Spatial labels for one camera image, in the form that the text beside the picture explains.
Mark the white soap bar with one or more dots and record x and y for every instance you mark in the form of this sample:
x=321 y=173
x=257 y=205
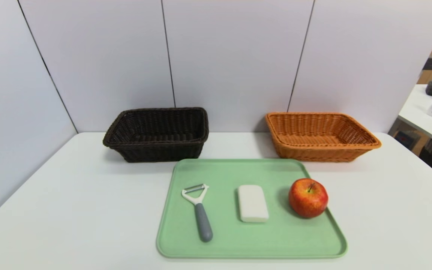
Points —
x=252 y=204

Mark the red apple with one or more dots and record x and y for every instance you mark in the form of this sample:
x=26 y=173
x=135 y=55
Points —
x=308 y=200

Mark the dark brown wicker basket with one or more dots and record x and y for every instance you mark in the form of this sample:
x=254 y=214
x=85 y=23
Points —
x=156 y=150

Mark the orange wicker basket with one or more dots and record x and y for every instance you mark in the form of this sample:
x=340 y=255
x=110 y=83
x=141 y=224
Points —
x=313 y=150

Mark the light green plastic tray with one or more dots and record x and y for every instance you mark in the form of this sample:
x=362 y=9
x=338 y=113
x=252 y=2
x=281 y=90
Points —
x=238 y=240

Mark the dark floor box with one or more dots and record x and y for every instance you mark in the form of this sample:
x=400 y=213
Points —
x=405 y=139

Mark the white round-edged side table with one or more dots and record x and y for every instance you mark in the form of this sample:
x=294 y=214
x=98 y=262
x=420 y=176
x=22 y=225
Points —
x=418 y=108

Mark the dark grey shelf box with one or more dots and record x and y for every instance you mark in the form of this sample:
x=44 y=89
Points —
x=430 y=63

